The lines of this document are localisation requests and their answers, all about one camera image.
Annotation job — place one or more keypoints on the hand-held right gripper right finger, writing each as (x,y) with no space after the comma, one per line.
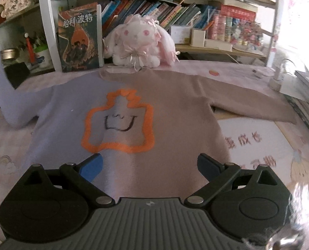
(208,168)

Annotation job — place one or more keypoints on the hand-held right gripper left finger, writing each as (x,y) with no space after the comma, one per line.
(93,165)

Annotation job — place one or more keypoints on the lilac and beige sweater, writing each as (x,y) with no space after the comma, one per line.
(170,109)

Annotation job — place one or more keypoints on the black case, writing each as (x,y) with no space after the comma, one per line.
(16,75)

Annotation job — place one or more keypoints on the round metal tin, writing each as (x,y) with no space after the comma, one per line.
(9,54)

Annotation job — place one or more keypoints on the red tassel pen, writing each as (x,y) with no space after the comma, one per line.
(30,49)

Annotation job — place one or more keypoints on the white wooden bookshelf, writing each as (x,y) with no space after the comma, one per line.
(46,31)

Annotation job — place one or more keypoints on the dark illustrated book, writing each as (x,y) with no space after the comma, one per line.
(79,39)

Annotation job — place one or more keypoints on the small grey adapter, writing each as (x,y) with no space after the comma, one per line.
(258,74)

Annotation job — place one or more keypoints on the white charger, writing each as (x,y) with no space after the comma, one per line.
(277,80)

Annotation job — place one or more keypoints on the white tray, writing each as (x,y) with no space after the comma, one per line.
(218,45)

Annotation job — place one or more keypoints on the stack of books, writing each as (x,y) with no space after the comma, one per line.
(308,93)

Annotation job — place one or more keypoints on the small white box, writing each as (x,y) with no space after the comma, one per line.
(198,39)

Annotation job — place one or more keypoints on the white and pink plush bunny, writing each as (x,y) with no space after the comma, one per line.
(133,36)

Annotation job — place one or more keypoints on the white paper box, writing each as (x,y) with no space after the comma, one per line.
(180,35)

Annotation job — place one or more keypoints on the cluster of colourful trinkets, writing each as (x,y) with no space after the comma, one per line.
(251,36)

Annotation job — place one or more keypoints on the row of colourful books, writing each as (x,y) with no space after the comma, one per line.
(157,10)

